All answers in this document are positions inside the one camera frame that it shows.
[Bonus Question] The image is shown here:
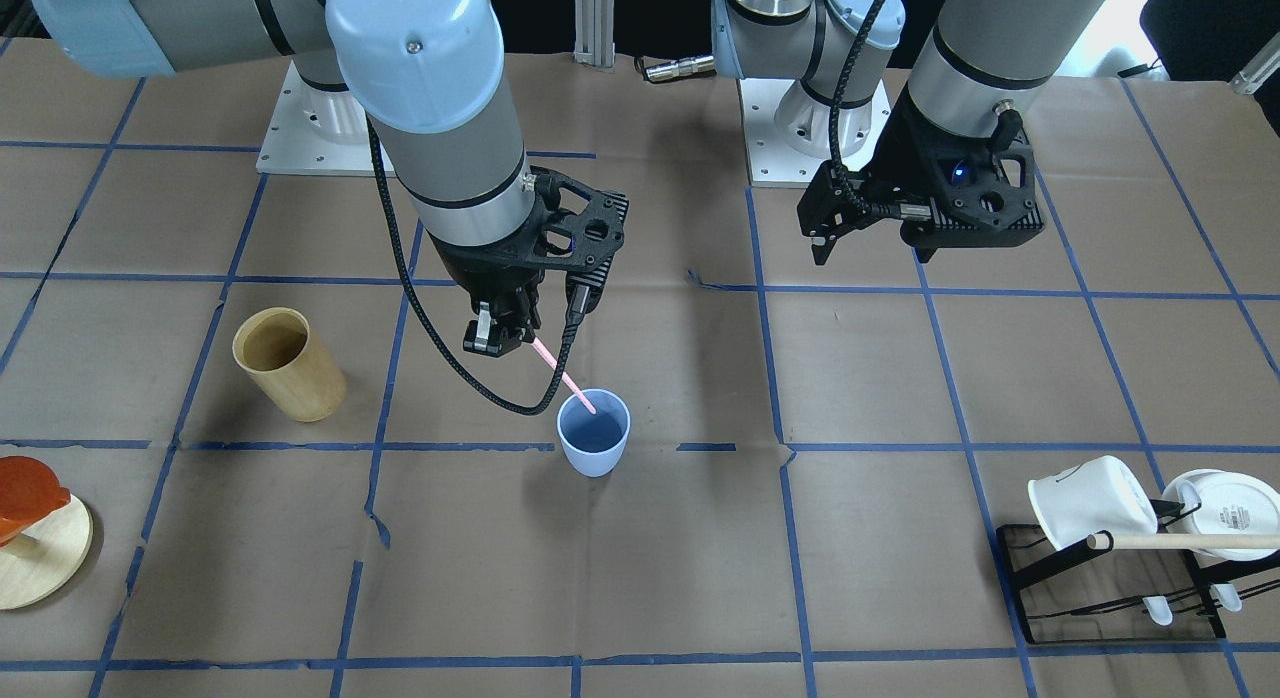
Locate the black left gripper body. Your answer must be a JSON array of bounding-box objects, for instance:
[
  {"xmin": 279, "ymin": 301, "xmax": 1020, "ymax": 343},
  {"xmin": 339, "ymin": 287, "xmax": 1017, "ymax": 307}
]
[{"xmin": 861, "ymin": 88, "xmax": 1044, "ymax": 263}]

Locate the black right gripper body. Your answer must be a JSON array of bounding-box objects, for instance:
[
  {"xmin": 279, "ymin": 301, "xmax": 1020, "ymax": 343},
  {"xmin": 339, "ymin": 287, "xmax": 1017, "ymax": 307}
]
[{"xmin": 431, "ymin": 166, "xmax": 630, "ymax": 324}]

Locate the pink chopstick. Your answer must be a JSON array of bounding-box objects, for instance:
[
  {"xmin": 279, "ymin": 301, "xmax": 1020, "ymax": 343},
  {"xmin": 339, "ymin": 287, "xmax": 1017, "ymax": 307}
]
[{"xmin": 532, "ymin": 337, "xmax": 596, "ymax": 415}]

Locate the light blue plastic cup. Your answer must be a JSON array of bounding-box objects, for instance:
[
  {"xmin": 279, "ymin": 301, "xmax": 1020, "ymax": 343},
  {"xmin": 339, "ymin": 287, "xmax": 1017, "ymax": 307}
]
[{"xmin": 556, "ymin": 388, "xmax": 631, "ymax": 478}]

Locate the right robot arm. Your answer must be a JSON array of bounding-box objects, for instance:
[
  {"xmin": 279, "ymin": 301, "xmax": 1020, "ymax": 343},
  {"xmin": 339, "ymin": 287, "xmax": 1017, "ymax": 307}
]
[{"xmin": 32, "ymin": 0, "xmax": 627, "ymax": 357}]

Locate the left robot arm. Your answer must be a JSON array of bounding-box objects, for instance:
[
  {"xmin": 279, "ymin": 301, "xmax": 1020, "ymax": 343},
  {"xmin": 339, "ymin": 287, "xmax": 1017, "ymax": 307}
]
[{"xmin": 710, "ymin": 0, "xmax": 1105, "ymax": 265}]

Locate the white cup on rack front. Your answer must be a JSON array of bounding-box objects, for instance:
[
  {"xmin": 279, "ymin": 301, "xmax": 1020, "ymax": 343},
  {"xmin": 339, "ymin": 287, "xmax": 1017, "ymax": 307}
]
[{"xmin": 1027, "ymin": 455, "xmax": 1158, "ymax": 549}]

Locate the white cup on rack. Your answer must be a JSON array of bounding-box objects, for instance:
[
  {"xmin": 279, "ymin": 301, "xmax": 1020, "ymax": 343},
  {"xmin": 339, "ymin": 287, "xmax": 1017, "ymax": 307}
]
[
  {"xmin": 1162, "ymin": 469, "xmax": 1279, "ymax": 537},
  {"xmin": 1027, "ymin": 455, "xmax": 1158, "ymax": 549}
]

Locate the white cup on rack rear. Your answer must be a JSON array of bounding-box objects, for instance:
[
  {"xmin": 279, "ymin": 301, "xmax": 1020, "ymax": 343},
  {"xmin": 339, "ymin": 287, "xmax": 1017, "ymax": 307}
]
[{"xmin": 1162, "ymin": 469, "xmax": 1279, "ymax": 537}]

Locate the tan bamboo cylinder holder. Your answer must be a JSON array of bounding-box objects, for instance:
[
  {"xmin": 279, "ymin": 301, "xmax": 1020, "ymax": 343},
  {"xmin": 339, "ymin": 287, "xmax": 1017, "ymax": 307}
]
[{"xmin": 232, "ymin": 307, "xmax": 347, "ymax": 423}]

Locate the wooden rack dowel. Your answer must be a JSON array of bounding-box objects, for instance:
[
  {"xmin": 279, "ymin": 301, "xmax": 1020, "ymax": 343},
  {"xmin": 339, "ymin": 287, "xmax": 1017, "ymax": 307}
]
[{"xmin": 1085, "ymin": 532, "xmax": 1279, "ymax": 553}]

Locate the orange object on stand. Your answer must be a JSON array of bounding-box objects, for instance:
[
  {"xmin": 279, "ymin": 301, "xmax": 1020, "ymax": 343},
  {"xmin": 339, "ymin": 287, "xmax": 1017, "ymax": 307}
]
[{"xmin": 1, "ymin": 455, "xmax": 70, "ymax": 546}]

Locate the round wooden stand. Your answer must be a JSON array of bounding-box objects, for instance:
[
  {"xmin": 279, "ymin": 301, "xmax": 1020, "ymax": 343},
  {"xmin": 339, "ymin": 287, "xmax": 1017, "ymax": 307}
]
[{"xmin": 1, "ymin": 496, "xmax": 95, "ymax": 611}]

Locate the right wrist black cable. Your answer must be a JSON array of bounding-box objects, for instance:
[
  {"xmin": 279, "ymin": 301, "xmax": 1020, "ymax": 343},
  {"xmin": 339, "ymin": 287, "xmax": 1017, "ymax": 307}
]
[{"xmin": 365, "ymin": 118, "xmax": 591, "ymax": 418}]

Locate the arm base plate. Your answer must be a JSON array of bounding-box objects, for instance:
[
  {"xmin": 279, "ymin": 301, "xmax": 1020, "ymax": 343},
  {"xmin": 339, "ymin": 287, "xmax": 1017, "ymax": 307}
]
[
  {"xmin": 256, "ymin": 64, "xmax": 372, "ymax": 177},
  {"xmin": 739, "ymin": 78, "xmax": 891, "ymax": 190}
]

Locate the metal cable connector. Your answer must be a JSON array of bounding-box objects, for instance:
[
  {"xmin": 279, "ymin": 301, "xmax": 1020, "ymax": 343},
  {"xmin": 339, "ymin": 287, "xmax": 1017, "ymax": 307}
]
[{"xmin": 634, "ymin": 55, "xmax": 716, "ymax": 85}]

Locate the aluminium frame post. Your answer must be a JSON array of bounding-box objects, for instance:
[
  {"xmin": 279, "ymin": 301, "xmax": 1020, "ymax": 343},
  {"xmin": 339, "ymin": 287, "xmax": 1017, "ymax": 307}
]
[{"xmin": 573, "ymin": 0, "xmax": 616, "ymax": 72}]

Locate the black wire cup rack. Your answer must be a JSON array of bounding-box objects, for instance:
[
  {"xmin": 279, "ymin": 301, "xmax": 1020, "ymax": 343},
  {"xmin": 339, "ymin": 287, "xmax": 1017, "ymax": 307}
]
[{"xmin": 996, "ymin": 524, "xmax": 1225, "ymax": 645}]

